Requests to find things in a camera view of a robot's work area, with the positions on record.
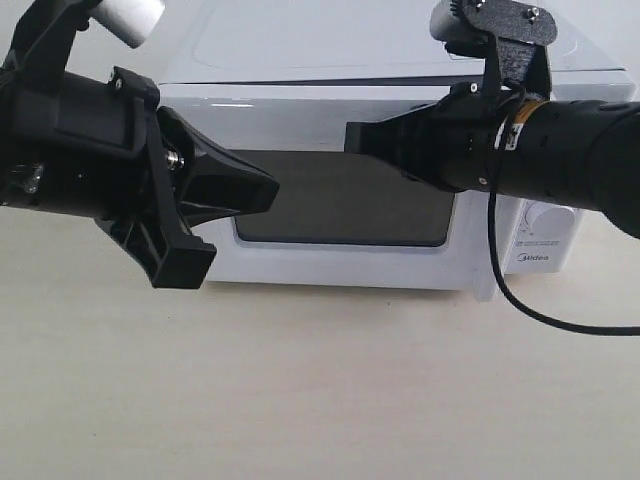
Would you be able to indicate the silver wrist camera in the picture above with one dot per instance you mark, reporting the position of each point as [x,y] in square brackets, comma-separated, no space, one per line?
[449,20]
[131,21]

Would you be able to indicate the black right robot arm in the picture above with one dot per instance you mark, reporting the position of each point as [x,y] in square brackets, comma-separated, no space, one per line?
[581,153]

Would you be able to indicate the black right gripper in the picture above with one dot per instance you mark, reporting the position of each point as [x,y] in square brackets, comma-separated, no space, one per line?
[453,143]

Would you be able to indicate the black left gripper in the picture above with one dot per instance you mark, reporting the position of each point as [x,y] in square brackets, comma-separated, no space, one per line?
[95,150]

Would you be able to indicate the white microwave door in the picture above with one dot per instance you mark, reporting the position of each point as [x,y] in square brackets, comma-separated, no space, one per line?
[339,219]

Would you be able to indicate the lower white timer knob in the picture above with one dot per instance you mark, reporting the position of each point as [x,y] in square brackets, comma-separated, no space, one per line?
[549,220]

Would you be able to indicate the white Midea microwave oven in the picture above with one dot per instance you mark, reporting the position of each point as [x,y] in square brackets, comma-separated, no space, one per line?
[388,43]

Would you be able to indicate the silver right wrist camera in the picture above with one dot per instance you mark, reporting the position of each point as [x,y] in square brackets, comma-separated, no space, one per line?
[449,20]

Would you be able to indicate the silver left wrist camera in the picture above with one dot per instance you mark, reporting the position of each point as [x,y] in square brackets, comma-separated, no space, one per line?
[131,21]

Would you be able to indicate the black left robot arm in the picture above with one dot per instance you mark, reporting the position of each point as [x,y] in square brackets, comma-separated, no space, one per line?
[40,49]

